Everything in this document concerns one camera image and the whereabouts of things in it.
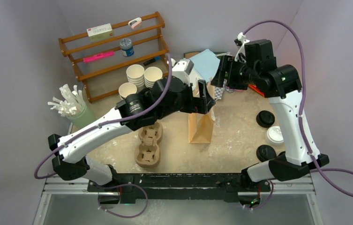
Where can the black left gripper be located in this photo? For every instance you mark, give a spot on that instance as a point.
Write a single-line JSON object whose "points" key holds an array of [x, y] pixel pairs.
{"points": [[198, 104]]}

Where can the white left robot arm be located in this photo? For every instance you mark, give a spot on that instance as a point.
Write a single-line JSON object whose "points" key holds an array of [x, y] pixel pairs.
{"points": [[176, 93]]}

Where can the brown pulp cup carrier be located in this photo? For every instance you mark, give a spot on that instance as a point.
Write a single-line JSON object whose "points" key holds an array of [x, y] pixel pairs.
{"points": [[147, 153]]}

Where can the orange paper bag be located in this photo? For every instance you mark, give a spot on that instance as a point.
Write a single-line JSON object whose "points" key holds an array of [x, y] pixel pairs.
{"points": [[254, 88]]}

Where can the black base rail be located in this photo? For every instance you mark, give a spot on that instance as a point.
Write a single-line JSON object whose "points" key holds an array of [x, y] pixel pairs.
{"points": [[227, 187]]}

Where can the light blue paper bag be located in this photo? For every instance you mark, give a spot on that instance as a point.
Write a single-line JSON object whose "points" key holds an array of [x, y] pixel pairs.
{"points": [[206, 63]]}

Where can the kraft brown paper bag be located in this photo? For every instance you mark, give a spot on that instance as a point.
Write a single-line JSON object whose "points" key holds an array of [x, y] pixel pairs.
{"points": [[200, 126]]}

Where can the blue white jar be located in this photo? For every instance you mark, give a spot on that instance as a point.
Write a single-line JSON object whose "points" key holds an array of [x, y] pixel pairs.
{"points": [[126, 45]]}

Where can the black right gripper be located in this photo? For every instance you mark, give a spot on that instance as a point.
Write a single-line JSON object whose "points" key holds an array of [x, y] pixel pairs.
{"points": [[228, 64]]}

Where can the white green box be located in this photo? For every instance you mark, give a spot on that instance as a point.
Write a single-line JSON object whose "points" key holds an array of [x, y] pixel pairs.
{"points": [[101, 32]]}

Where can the white coffee cup lid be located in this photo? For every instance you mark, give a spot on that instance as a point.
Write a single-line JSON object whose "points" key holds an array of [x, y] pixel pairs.
{"points": [[274, 135]]}

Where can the pink highlighter marker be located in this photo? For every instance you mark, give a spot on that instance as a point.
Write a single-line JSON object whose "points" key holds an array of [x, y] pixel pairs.
{"points": [[98, 56]]}

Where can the checkered blue white bag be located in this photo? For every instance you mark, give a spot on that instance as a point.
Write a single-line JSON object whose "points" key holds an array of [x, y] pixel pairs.
{"points": [[219, 92]]}

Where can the green cup with straws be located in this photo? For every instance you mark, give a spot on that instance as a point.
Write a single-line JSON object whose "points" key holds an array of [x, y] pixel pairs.
{"points": [[73, 107]]}

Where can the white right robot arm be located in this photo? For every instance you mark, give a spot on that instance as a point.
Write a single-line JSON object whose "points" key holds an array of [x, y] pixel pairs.
{"points": [[256, 64]]}

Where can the pink white small device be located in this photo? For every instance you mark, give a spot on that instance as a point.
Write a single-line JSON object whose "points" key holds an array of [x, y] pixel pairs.
{"points": [[135, 23]]}

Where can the white paper cup stack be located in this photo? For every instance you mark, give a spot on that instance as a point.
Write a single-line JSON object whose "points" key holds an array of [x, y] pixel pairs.
{"points": [[135, 75]]}

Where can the black blue marker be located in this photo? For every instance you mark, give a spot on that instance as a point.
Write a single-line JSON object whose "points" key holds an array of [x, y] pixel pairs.
{"points": [[150, 61]]}

